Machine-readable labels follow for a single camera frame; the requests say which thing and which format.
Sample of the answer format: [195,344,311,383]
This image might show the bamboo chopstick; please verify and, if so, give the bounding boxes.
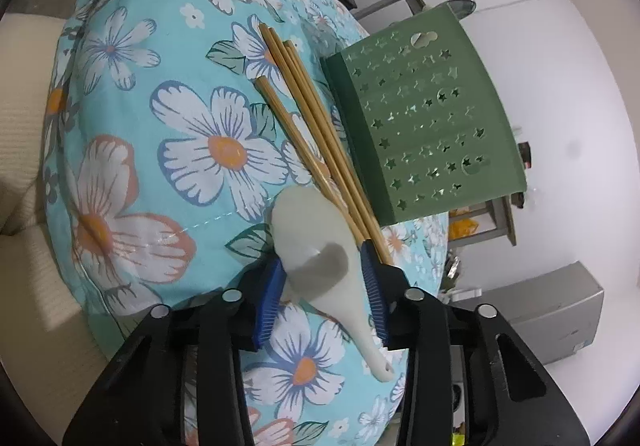
[283,41,394,265]
[255,24,393,265]
[284,42,394,265]
[259,22,384,252]

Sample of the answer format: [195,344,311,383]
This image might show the white plastic rice paddle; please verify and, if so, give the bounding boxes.
[270,186,395,382]

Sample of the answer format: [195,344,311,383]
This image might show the bamboo chopstick angled apart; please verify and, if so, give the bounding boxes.
[255,76,364,247]

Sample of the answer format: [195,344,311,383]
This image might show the wooden top metal table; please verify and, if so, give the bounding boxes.
[352,0,428,20]

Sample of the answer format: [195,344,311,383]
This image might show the spoon standing in holder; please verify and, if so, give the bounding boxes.
[445,0,476,20]

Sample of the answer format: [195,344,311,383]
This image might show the yellow plastic bag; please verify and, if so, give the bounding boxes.
[448,206,480,241]

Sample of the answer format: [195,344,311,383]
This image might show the green perforated utensil holder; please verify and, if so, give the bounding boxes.
[322,4,526,226]

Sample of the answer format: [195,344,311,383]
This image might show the floral turquoise tablecloth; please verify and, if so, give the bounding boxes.
[41,0,452,446]

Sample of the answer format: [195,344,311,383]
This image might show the grey refrigerator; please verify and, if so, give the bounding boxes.
[454,262,604,365]

